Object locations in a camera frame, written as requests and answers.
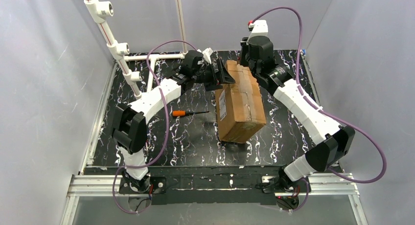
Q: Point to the brown cardboard express box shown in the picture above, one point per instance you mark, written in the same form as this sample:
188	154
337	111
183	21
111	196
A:
239	106

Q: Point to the white pvc pipe frame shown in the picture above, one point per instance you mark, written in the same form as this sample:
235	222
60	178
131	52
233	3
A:
136	26

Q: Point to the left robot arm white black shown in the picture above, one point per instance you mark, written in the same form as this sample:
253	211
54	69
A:
129	129

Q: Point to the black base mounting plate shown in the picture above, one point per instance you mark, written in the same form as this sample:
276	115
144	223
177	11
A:
212	184

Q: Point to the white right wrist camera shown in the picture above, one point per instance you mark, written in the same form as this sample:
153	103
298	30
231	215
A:
258	28

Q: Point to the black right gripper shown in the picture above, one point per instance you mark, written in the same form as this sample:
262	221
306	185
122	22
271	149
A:
244	55

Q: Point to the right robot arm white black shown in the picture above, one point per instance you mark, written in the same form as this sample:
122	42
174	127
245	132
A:
332	140

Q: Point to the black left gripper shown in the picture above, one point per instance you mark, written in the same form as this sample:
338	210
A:
219	75

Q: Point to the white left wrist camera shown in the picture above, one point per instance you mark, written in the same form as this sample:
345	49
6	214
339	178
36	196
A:
206	54

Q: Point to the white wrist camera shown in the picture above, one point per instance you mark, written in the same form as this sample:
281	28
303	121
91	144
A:
206	54
258	28

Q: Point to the orange handled screwdriver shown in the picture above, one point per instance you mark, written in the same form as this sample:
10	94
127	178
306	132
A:
186	113

